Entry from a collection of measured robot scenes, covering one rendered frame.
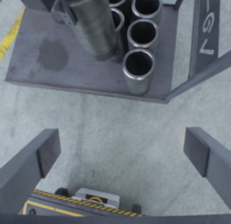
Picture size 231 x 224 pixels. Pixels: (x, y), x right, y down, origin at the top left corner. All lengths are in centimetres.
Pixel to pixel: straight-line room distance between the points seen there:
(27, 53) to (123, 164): 94
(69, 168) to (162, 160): 63
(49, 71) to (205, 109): 101
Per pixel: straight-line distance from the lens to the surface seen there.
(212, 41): 57
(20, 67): 118
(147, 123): 111
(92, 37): 49
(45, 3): 32
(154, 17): 75
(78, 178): 122
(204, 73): 52
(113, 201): 106
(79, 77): 97
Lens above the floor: 111
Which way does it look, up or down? 78 degrees down
